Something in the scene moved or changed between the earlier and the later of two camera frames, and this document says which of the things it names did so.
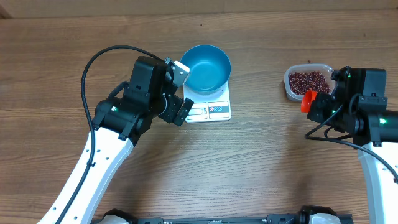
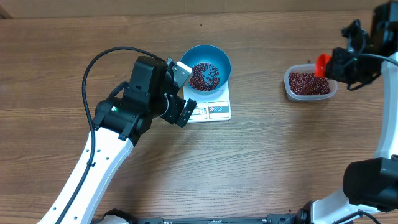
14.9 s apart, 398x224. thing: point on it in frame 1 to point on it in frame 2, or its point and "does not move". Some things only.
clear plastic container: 301,78 does not move
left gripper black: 171,116 does not move
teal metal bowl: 209,69 does not move
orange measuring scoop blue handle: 307,99 to 322,60
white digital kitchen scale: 215,107 does not move
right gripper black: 319,106 to 339,66
